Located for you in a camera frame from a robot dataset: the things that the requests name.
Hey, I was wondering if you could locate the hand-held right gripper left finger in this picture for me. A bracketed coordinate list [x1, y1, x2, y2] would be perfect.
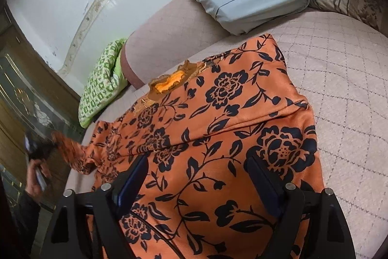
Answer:
[45, 153, 150, 259]

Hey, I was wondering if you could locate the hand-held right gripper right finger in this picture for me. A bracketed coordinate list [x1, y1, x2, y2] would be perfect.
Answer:
[246, 155, 357, 259]

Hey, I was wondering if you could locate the orange black floral garment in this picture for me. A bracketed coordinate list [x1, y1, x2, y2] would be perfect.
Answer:
[51, 34, 325, 259]

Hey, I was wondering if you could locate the person's left forearm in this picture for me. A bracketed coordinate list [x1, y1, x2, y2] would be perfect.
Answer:
[8, 188, 43, 259]

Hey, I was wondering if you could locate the person's left hand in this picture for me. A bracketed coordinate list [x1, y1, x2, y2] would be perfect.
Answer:
[26, 156, 53, 197]

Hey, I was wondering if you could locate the wooden glass door cabinet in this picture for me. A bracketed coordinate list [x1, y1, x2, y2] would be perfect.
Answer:
[0, 15, 87, 217]

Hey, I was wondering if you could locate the green white patterned cushion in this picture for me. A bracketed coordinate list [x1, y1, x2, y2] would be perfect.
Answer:
[78, 38, 129, 128]

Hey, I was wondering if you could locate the pink quilted sofa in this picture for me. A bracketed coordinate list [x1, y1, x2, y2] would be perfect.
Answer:
[64, 0, 388, 259]

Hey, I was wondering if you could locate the beige striped pillow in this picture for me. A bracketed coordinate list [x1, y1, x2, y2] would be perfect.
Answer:
[308, 0, 387, 33]

